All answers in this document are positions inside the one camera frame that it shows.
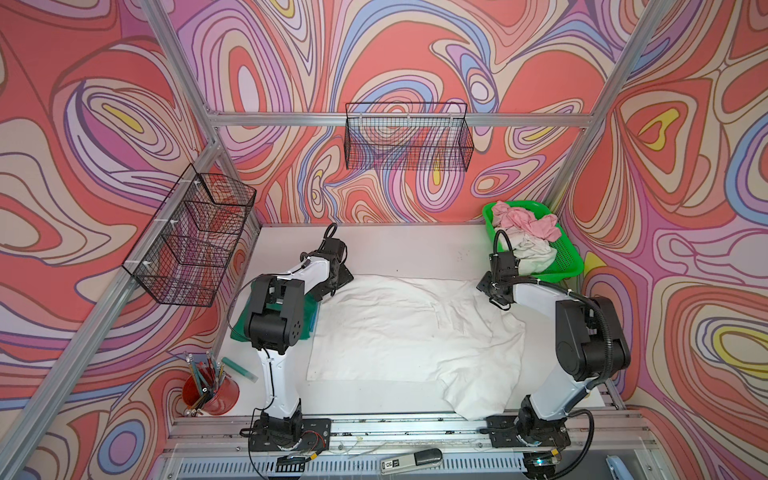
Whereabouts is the green plastic basket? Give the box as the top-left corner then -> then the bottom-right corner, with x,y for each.
481,200 -> 584,283

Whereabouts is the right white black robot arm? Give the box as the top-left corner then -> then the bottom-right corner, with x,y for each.
477,230 -> 631,448

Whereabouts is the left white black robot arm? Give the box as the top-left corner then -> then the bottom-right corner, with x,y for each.
242,223 -> 354,452

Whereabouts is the white patterned t shirt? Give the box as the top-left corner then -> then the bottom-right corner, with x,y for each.
509,231 -> 557,276

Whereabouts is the pink t shirt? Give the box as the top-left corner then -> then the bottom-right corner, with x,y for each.
491,201 -> 562,242

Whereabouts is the green marker pen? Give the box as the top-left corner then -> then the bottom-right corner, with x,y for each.
221,357 -> 258,383

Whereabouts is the red pen cup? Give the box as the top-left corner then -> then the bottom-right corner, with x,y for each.
182,354 -> 240,417

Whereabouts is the grey black handheld device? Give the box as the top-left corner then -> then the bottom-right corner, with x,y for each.
380,448 -> 444,476

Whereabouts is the back black wire basket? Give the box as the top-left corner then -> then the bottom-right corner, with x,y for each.
344,101 -> 475,172

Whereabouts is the black wire basket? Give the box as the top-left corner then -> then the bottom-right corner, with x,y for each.
344,101 -> 475,172
122,166 -> 256,307

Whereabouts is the left black wire basket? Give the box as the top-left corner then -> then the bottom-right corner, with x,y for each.
122,166 -> 256,307

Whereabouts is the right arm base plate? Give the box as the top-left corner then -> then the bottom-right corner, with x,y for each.
480,411 -> 571,450

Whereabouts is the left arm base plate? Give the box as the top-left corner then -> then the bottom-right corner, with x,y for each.
241,418 -> 332,453

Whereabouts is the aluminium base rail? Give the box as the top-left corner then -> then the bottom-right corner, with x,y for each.
163,410 -> 657,456

